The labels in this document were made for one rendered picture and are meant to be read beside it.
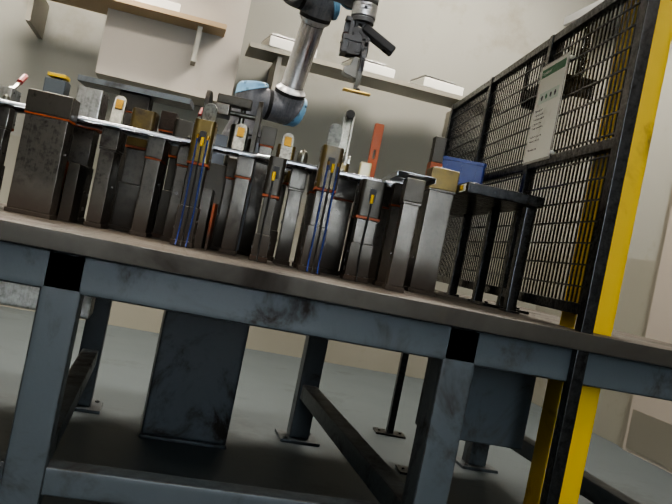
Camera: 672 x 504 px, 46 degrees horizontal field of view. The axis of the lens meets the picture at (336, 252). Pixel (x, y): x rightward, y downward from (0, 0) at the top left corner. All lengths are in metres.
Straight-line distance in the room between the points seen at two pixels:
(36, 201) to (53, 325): 0.65
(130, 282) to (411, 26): 4.52
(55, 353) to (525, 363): 1.01
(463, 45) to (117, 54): 2.45
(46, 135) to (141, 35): 3.05
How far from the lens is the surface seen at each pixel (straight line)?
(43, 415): 1.71
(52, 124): 2.26
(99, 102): 2.58
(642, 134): 2.08
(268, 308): 1.67
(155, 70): 5.22
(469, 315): 1.74
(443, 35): 6.00
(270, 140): 2.58
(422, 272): 2.26
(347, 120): 2.58
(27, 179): 2.26
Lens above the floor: 0.76
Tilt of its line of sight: level
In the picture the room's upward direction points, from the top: 12 degrees clockwise
